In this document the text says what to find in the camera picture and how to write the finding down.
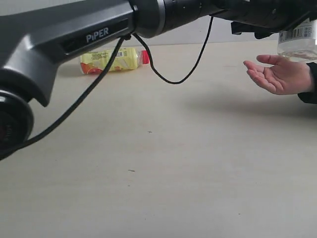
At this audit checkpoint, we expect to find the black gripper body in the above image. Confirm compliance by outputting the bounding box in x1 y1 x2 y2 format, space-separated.
215 0 317 29

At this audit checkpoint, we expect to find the clear bottle white printed label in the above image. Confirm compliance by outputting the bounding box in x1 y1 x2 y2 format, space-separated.
277 18 317 62

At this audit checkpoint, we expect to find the yellow juice bottle red cap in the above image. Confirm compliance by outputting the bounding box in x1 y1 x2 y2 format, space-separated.
79 47 150 74

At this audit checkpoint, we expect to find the dark sleeved forearm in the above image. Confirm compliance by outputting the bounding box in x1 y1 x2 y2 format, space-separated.
297 62 317 105

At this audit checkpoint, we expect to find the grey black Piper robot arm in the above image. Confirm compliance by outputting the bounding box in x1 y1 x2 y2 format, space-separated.
0 0 317 159

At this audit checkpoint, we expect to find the open person hand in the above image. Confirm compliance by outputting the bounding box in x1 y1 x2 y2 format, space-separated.
243 55 310 96

